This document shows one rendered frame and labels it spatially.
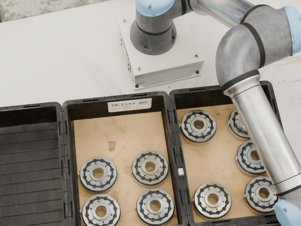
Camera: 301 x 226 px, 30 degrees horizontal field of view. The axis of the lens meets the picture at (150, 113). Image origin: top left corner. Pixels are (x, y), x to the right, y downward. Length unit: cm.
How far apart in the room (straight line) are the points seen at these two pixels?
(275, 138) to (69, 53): 89
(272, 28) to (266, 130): 24
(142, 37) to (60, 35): 34
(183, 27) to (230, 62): 58
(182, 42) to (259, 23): 52
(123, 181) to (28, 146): 29
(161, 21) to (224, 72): 43
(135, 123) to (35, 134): 29
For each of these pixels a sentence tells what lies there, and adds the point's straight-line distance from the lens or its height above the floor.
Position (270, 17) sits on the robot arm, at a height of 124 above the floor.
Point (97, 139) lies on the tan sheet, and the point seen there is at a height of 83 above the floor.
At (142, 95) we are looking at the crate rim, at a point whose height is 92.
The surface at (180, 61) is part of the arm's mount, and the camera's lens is 178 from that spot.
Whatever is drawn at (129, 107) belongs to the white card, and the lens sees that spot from 161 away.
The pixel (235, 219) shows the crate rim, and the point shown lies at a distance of 146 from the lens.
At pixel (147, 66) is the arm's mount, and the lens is 177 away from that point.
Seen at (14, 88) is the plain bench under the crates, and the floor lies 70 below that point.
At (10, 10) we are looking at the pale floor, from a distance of 294.
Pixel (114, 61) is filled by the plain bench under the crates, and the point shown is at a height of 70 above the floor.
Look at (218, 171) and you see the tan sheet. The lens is 160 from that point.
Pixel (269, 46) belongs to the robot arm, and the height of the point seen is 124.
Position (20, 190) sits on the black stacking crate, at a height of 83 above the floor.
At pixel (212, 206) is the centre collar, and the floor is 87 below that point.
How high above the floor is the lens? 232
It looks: 64 degrees down
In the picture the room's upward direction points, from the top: 3 degrees clockwise
